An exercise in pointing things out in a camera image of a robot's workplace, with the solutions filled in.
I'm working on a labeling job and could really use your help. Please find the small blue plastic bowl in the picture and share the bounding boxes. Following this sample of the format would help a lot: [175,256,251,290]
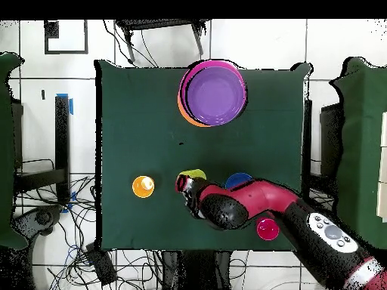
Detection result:
[224,172,254,190]

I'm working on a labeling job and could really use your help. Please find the black metal floor stand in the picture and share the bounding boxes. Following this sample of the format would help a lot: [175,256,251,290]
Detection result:
[14,94,71,206]
[320,103,344,179]

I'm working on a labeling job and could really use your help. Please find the large orange plastic bowl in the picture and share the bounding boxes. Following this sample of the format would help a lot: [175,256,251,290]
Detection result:
[177,96,212,128]

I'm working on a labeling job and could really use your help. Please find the green cloth covered table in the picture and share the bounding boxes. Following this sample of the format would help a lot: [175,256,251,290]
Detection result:
[0,52,28,250]
[329,57,387,250]

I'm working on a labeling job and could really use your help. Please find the orange plastic cup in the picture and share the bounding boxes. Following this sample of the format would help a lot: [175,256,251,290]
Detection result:
[132,175,156,199]

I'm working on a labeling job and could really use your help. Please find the purple plastic bowl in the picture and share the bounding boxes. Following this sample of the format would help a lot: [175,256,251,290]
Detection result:
[185,66,248,127]

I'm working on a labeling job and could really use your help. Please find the dark green table cloth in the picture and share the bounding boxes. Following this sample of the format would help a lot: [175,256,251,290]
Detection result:
[94,57,313,254]

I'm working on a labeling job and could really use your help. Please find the red plastic cup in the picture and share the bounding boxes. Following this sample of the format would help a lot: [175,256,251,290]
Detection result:
[256,217,280,242]

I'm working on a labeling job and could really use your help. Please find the blue tape strip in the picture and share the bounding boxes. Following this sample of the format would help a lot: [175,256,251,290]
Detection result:
[55,93,74,116]
[61,190,77,214]

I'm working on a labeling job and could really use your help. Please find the black metal stand legs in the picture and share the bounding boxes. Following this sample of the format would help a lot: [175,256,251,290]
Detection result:
[116,19,211,64]

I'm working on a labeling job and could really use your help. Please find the black office chair base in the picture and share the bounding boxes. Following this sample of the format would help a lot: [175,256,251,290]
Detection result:
[13,205,64,236]

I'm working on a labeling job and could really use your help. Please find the black power box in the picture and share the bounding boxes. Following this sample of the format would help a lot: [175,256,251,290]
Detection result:
[85,242,118,286]

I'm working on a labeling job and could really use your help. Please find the yellow plastic cup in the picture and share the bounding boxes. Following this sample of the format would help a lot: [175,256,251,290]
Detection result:
[178,168,208,182]

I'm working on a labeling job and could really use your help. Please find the black square frame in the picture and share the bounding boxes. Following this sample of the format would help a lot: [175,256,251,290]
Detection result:
[44,19,89,55]

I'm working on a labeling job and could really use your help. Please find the tangle of cables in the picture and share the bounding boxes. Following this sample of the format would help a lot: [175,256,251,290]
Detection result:
[17,158,164,290]

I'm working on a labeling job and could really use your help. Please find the large pink plastic bowl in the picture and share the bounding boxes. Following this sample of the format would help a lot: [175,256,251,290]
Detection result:
[178,59,247,122]

